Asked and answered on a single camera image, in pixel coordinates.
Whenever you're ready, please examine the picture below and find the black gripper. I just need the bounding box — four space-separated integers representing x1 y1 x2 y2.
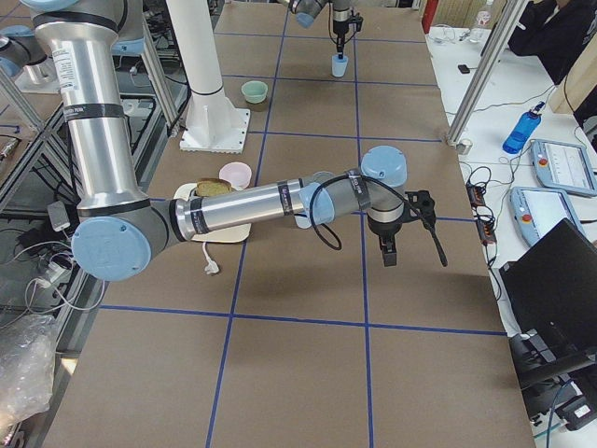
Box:
368 218 402 267
330 19 349 60

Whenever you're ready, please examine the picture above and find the light blue cup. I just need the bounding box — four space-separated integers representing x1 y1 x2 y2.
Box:
331 54 349 78

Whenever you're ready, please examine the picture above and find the green bowl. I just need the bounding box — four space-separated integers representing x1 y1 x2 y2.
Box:
241 80 269 105

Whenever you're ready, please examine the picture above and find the small metal cylinder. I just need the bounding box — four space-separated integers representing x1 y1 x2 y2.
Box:
456 138 473 155

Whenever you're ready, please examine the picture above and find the clear water bottle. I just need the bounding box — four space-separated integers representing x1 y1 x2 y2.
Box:
468 0 493 43

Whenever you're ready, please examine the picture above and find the teach pendant tablet near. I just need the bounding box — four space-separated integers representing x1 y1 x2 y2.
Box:
509 187 585 246

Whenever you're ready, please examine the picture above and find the teach pendant tablet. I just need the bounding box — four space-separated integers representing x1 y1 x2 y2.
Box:
509 187 585 246
531 139 596 197

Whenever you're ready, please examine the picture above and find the cream toaster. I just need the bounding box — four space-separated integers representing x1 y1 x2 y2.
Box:
174 183 251 244

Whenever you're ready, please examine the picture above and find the pink bowl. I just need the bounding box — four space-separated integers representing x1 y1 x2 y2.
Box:
218 161 253 189

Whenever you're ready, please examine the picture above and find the blue water bottle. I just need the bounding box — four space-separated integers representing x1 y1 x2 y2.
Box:
502 102 546 155

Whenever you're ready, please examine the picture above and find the black laptop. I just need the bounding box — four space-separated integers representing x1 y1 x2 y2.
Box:
500 218 596 395

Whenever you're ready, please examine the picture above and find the white power plug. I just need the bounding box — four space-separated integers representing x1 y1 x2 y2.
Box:
201 242 220 275

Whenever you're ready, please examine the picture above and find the bread slice in toaster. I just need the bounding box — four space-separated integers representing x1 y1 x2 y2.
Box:
195 178 233 197

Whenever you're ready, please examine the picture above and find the teach pendant tablet far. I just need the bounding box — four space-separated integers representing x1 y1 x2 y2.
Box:
531 139 596 197

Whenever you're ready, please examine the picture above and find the seated person in black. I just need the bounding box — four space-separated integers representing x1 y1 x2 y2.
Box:
507 0 596 85

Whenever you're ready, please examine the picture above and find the crumpled plastic bag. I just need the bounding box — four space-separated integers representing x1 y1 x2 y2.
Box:
1 315 59 429

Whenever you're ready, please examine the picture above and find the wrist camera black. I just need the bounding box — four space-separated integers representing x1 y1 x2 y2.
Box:
348 11 364 33
405 190 437 231

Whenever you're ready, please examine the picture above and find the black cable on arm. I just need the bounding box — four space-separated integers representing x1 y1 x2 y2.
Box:
304 173 449 268

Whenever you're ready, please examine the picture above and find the white pedestal column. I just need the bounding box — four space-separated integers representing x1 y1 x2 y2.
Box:
167 0 250 153

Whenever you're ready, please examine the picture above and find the aluminium frame post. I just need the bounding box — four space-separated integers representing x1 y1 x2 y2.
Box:
446 0 528 147

